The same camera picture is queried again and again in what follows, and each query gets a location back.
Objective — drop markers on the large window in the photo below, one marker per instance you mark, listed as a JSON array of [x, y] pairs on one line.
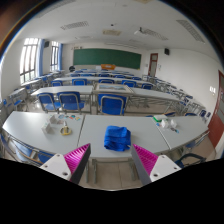
[[28, 60]]

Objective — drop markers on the grey classroom desks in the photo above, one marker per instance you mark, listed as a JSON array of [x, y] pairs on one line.
[[66, 90]]

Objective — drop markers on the ceiling projector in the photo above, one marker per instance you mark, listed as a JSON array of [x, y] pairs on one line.
[[140, 31]]

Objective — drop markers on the small colourful cards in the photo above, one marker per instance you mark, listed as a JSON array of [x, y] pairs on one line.
[[71, 117]]

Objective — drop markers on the green chalkboard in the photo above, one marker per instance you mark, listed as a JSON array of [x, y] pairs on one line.
[[106, 57]]

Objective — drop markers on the red-brown door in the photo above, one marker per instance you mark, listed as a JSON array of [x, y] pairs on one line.
[[217, 120]]

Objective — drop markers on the yellow tape roll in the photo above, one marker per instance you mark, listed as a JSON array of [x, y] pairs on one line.
[[62, 132]]

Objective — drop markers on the blue curtain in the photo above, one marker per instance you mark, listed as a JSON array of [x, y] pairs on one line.
[[60, 56], [40, 58]]

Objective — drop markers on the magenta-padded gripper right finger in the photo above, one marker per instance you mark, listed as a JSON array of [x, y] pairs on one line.
[[159, 167]]

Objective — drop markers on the small white box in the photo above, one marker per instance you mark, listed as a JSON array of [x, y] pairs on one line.
[[47, 128], [54, 119]]

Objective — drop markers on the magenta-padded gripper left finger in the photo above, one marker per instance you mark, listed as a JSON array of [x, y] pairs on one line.
[[59, 166]]

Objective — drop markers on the blue terry towel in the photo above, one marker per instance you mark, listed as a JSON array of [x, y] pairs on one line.
[[116, 138]]

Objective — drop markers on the framed board on desk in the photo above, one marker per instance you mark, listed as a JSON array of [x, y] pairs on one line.
[[111, 87]]

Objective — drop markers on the brown door with window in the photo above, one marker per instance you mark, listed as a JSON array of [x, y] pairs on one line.
[[153, 65]]

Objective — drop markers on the ceiling light panels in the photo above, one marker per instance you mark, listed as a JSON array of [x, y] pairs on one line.
[[75, 25]]

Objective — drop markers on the narrow window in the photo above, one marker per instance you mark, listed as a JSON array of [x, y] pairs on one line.
[[54, 56]]

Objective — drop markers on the orange lectern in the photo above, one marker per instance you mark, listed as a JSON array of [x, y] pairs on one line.
[[108, 67]]

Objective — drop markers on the black wall speaker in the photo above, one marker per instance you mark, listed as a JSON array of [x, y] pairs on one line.
[[46, 44], [166, 51]]

